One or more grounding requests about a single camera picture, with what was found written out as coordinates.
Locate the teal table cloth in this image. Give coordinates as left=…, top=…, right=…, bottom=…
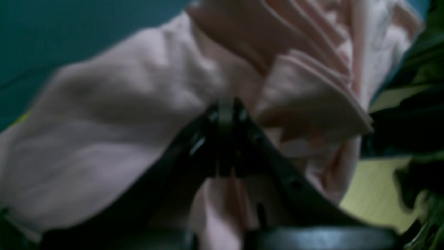
left=0, top=0, right=190, bottom=130

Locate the pink T-shirt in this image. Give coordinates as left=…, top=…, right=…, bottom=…
left=1, top=0, right=425, bottom=248

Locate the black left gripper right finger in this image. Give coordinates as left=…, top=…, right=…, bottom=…
left=229, top=97, right=399, bottom=250

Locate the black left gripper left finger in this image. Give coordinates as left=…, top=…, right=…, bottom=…
left=42, top=101, right=229, bottom=250

